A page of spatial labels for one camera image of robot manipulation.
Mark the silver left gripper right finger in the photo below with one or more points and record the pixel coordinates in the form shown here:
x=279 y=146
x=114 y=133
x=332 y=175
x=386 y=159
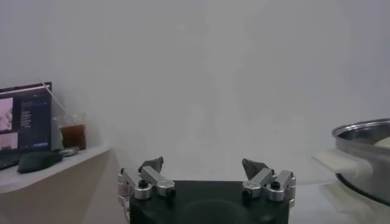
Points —
x=259 y=181

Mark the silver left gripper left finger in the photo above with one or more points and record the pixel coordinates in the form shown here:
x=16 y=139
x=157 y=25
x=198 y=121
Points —
x=158 y=181

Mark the black computer mouse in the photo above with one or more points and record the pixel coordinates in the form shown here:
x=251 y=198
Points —
x=39 y=160

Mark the white side table with cup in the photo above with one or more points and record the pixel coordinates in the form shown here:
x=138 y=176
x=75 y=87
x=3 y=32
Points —
x=61 y=194

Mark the stainless steel pot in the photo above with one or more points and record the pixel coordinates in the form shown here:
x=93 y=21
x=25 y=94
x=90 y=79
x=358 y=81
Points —
x=381 y=165

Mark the black laptop beside coffee cup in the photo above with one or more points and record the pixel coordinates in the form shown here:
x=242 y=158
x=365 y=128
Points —
x=30 y=121

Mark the plastic cup of iced coffee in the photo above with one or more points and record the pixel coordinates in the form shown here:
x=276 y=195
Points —
x=73 y=137

